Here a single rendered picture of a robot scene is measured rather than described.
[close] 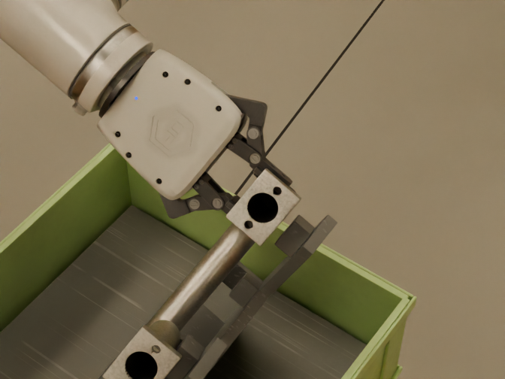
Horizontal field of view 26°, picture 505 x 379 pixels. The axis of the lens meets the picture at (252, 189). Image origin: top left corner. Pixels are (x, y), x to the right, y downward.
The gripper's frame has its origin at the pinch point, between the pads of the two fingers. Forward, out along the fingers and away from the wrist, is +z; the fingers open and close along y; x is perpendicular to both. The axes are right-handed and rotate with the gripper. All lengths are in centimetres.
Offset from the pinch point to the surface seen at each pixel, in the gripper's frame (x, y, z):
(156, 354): -11.8, -12.6, 1.9
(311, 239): 3.8, -0.7, 5.9
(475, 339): 130, -23, 52
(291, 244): 5.1, -2.6, 4.9
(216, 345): -5.7, -10.9, 5.3
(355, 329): 30.3, -11.5, 18.1
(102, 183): 33.3, -18.9, -16.1
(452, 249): 147, -14, 38
